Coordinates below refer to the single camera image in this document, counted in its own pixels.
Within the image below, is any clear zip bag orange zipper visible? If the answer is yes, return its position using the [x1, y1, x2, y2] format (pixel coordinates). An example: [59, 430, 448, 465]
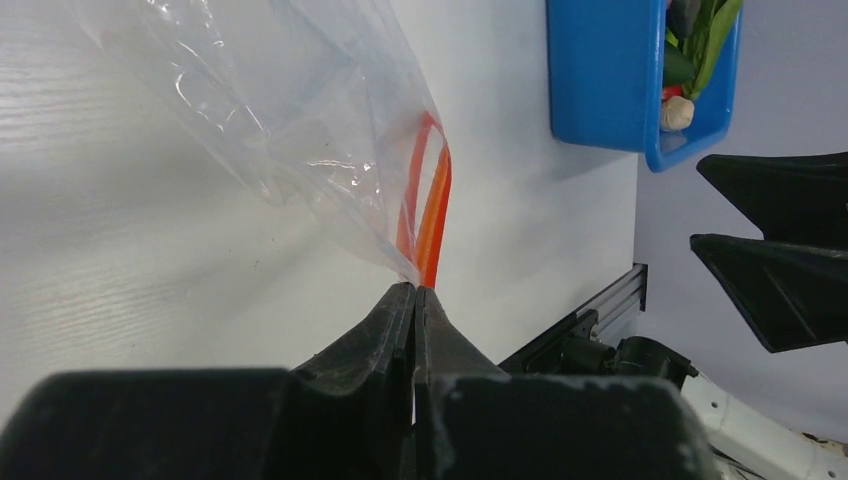
[66, 1, 452, 287]

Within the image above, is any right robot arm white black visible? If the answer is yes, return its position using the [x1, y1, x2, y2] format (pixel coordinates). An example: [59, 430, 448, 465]
[554, 152, 847, 479]

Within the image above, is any white garlic bulb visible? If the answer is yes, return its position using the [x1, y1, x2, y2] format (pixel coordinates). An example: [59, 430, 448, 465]
[660, 95, 695, 132]

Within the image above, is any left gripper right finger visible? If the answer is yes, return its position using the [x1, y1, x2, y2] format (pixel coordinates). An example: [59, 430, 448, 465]
[414, 288, 719, 479]

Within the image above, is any blue plastic bin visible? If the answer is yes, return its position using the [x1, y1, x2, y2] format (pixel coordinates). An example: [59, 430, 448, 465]
[546, 1, 744, 172]

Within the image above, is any green leafy vegetable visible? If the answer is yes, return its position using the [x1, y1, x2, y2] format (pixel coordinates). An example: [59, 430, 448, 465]
[663, 0, 744, 101]

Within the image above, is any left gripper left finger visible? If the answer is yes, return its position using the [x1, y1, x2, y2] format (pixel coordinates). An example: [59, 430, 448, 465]
[1, 283, 416, 479]

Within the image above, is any aluminium table edge rail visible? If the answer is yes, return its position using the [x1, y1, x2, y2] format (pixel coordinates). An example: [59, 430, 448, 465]
[499, 263, 648, 375]

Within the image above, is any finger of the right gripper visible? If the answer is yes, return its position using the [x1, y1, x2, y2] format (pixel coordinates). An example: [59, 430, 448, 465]
[696, 152, 847, 249]
[690, 234, 847, 353]

